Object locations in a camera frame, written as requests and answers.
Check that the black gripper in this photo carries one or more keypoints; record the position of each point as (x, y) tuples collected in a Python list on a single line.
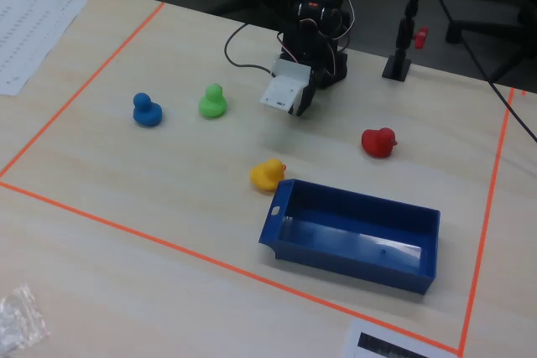
[(309, 95)]

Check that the blue rubber duck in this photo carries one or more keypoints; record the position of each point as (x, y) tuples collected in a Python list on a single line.
[(146, 110)]

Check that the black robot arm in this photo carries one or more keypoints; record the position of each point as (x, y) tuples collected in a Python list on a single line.
[(319, 6)]

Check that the red rubber duck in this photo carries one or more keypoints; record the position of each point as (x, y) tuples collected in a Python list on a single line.
[(378, 143)]

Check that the yellow rubber duck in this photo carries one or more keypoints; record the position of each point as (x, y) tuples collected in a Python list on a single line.
[(267, 175)]

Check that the green rubber duck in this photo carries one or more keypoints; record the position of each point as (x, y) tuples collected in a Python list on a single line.
[(213, 102)]

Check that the blue plastic box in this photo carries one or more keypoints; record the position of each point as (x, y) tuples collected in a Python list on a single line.
[(348, 245)]

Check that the red clamp knob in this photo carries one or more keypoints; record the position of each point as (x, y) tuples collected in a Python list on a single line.
[(422, 37)]

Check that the black office chair base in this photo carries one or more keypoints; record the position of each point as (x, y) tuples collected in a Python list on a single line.
[(486, 27)]

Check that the orange tape line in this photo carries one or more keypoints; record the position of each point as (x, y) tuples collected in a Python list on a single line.
[(84, 83)]

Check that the white label with black bar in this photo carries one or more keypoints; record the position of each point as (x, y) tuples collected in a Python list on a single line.
[(386, 343)]

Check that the white printed paper sheet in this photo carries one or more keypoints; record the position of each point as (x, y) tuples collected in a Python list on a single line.
[(29, 35)]

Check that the clear plastic bag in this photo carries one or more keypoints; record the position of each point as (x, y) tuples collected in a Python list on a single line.
[(19, 322)]

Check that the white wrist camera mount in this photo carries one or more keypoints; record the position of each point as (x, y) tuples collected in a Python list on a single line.
[(283, 87)]

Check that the black camera stand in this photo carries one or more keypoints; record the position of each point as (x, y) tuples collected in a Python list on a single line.
[(403, 35)]

